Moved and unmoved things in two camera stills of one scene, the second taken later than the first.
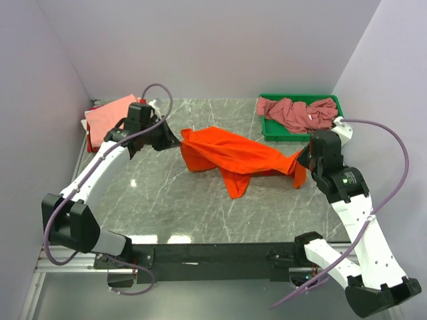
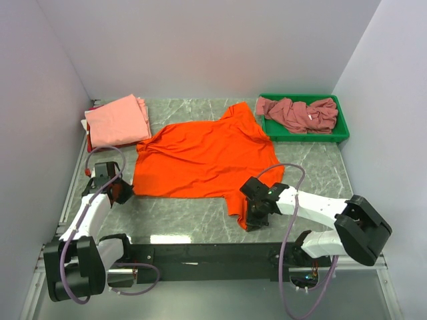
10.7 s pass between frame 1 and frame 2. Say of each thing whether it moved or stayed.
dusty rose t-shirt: stayed
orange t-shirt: moved
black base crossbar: stayed
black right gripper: moved
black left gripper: moved
